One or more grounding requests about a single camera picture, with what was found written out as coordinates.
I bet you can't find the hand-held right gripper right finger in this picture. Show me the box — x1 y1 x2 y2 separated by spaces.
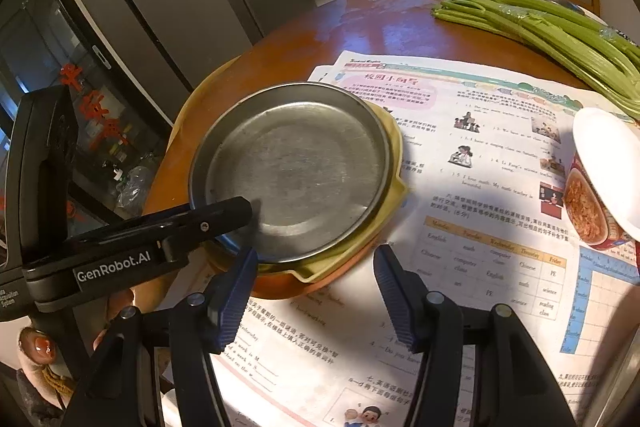
372 244 576 427

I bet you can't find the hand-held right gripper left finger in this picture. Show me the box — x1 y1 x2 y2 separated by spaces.
60 247 261 427

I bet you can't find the person's left hand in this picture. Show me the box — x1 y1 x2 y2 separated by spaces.
17 287 136 370

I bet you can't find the green celery bunch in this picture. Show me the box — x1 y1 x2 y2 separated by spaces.
487 0 640 62
431 0 640 120

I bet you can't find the round metal plate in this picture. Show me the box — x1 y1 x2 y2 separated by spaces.
187 82 392 264

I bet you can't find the glass-door cabinet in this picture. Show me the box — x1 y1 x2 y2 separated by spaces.
0 0 173 238

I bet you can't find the red paper noodle bowl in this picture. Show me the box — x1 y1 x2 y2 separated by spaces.
564 107 640 250

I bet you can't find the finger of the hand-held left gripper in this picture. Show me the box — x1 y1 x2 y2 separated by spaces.
65 197 253 265

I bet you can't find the colourful printed newspaper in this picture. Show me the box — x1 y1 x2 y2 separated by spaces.
160 49 640 427

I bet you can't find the yellow shell-shaped plate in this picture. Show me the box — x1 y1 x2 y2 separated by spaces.
200 102 412 284

